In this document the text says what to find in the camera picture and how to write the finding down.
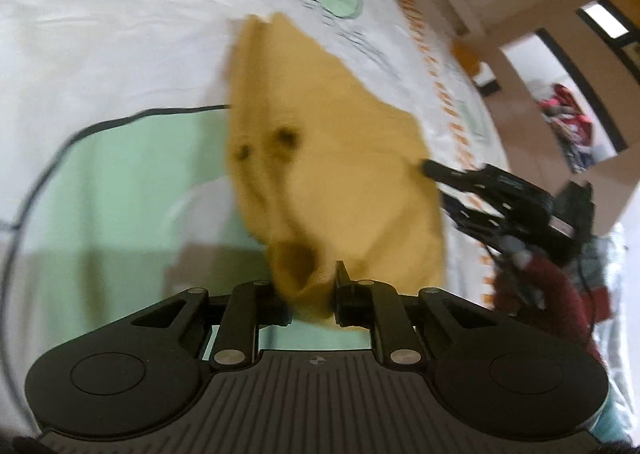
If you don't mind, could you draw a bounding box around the yellow knitted small garment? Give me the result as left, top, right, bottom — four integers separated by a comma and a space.
224, 13, 449, 335

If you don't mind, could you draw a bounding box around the yellow fitted sheet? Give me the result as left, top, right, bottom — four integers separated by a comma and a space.
452, 38, 497, 88

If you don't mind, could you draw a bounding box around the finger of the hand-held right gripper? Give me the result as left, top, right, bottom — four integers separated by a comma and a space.
421, 159, 506, 200
439, 190, 511, 249

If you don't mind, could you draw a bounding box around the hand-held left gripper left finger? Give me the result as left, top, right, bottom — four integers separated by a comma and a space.
131, 279, 294, 368

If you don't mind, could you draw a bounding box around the white printed bed sheet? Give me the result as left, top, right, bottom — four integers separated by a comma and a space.
0, 0, 512, 435

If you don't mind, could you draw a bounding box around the grey patterned cloth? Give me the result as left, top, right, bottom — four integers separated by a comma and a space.
582, 221, 640, 445

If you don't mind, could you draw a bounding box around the dark framed window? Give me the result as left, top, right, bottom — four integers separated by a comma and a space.
576, 0, 640, 58

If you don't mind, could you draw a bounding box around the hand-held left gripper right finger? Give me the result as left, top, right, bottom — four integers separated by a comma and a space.
332, 261, 502, 368

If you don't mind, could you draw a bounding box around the pile of colourful clothes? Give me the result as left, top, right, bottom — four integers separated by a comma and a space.
531, 80, 603, 174

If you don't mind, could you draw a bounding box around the person's right forearm red sleeve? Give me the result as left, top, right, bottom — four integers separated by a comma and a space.
491, 251, 617, 360

